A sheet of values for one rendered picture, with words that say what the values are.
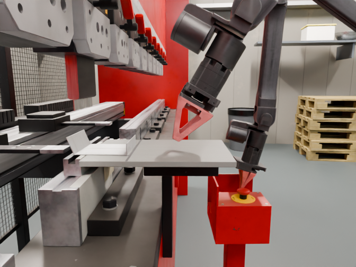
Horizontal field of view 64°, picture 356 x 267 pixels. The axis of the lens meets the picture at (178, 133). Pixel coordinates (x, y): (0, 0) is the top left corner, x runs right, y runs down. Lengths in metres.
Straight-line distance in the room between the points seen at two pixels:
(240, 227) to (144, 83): 2.04
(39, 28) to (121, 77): 2.43
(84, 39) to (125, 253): 0.33
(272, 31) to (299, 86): 4.58
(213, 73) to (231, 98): 4.80
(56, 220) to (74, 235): 0.04
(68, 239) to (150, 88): 2.30
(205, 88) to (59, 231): 0.33
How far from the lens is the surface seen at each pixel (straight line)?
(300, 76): 5.51
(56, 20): 0.37
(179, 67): 2.70
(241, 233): 0.89
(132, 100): 2.74
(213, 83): 0.50
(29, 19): 0.32
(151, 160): 0.48
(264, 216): 0.89
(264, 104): 0.92
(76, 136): 0.57
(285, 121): 5.50
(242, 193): 0.88
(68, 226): 0.49
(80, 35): 0.47
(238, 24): 0.50
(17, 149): 0.61
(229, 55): 0.51
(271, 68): 0.93
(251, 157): 0.95
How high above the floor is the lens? 1.13
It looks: 10 degrees down
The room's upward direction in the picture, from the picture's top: straight up
